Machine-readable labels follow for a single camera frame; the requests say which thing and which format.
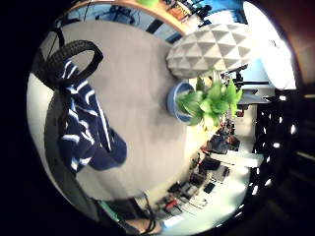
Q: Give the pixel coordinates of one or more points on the black perforated panel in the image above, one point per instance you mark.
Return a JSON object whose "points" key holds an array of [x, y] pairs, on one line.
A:
{"points": [[274, 144]]}

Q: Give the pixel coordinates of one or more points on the navy white striped cloth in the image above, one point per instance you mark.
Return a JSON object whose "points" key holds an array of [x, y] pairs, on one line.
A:
{"points": [[86, 131]]}

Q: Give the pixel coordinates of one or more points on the white faceted vase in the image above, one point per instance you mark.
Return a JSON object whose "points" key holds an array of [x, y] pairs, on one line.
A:
{"points": [[210, 49]]}

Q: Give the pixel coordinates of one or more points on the clutter of electronics on desk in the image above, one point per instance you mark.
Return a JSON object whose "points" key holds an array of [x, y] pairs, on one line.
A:
{"points": [[200, 177]]}

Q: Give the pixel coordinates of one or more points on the blue plant pot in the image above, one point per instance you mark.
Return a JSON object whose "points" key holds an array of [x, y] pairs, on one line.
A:
{"points": [[175, 98]]}

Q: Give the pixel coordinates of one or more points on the green leafy plant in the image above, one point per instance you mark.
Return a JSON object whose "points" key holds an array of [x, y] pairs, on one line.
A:
{"points": [[210, 103]]}

